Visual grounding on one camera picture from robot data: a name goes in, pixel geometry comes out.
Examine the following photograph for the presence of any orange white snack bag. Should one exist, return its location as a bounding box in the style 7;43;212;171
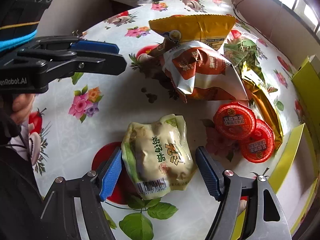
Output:
161;41;248;102

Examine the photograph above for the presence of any yellow-green shoebox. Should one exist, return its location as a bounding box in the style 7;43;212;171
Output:
291;55;320;156

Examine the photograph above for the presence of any red jelly cup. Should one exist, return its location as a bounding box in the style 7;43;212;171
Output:
213;102;257;140
240;119;275;163

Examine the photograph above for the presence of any yellow chip bag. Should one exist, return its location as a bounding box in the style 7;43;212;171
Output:
149;14;236;50

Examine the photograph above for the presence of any person's left hand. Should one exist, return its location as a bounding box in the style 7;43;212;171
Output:
10;94;35;125

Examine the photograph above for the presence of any green crumpled snack packet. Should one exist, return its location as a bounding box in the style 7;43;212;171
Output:
223;38;265;83

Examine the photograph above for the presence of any cream chicken snack packet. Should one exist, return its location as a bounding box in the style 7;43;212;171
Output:
121;114;196;200

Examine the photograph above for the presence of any black power cable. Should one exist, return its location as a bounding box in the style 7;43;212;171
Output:
232;0;270;39

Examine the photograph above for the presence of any red jelly cup lower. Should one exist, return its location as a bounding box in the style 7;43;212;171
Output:
240;119;275;163

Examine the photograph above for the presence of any gold snack bar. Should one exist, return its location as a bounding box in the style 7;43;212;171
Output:
240;61;283;151

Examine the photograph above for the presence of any floral vinyl tablecloth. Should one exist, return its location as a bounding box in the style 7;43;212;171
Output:
28;0;307;240

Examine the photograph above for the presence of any red jelly cup upper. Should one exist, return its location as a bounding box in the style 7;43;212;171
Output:
213;102;257;140

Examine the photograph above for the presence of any yellow-green shoebox lid tray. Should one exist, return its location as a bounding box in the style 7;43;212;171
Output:
233;124;319;235

